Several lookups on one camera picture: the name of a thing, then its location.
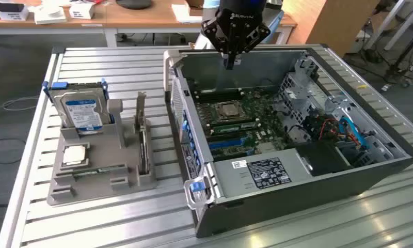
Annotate hard disk in blue caddy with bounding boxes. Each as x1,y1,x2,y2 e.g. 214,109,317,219
42,81,111,135

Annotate grey power supply unit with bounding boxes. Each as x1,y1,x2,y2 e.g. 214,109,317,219
211,148,313,198

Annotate white paper sheets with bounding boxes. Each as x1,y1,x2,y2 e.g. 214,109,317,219
171,4,203,24

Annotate spare green RAM stick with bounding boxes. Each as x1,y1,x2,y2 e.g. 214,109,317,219
71,166,119,176

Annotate white stacked packaging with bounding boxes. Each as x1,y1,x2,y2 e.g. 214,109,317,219
31,4,67,25

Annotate white floor cable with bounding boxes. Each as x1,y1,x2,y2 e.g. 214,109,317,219
2,95,42,112

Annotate wooden top office desk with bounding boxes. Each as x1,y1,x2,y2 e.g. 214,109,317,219
105,0,298,47
0,0,106,47

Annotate black wheeled stand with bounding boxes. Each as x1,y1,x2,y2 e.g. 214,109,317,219
361,15,413,88

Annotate installed green RAM stick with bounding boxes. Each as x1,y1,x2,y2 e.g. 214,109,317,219
211,121,257,134

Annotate red disk power wire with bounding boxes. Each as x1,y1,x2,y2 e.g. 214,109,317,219
321,118,341,130

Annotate black plastic shroud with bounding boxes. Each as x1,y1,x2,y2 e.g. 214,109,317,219
294,142,354,176

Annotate metal CPU socket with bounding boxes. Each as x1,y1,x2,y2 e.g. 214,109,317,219
214,100,249,122

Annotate blue disk data wire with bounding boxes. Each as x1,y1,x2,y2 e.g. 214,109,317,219
339,116,370,152

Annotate spare CPU chip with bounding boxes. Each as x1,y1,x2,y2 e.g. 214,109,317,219
61,145,90,166

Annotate small white printed box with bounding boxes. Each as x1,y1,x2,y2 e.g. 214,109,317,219
67,2,97,19

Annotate black round object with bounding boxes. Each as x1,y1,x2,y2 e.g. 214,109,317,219
115,0,154,10

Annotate Nvidia graphics card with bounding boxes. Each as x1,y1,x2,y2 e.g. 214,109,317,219
133,90,151,179

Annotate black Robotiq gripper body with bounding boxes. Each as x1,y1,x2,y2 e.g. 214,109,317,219
215,0,267,52

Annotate white metal table frame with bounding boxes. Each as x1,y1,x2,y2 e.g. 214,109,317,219
362,0,413,68

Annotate white box with black lid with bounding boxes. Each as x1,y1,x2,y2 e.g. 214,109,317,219
0,2,30,21

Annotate green motherboard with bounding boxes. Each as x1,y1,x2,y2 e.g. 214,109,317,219
189,86,297,162

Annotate open black PC case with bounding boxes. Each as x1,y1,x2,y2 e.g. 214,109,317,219
162,43,413,238

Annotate grey printed parts rack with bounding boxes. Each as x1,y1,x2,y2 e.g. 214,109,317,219
46,91,157,206

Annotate wooden cabinet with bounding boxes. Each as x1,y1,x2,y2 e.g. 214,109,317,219
281,0,381,56

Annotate metal disk bay cage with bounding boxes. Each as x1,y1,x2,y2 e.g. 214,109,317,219
281,58,405,168

